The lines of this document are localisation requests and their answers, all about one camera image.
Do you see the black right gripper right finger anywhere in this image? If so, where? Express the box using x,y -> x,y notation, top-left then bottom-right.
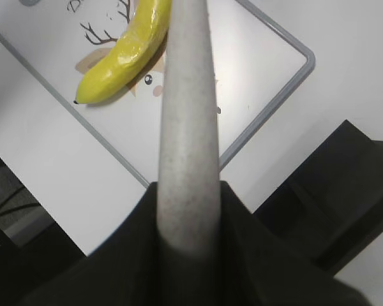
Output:
220,181 -> 370,305

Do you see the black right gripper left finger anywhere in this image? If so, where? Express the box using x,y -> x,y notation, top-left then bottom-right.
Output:
20,182 -> 161,305

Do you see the yellow plastic banana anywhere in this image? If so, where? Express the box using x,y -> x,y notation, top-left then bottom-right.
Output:
73,1 -> 172,105

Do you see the black knife stand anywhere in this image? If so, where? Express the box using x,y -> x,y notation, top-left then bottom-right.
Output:
255,121 -> 383,275

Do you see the white grey-rimmed cutting board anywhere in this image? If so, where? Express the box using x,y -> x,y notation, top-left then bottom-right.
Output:
0,1 -> 315,185

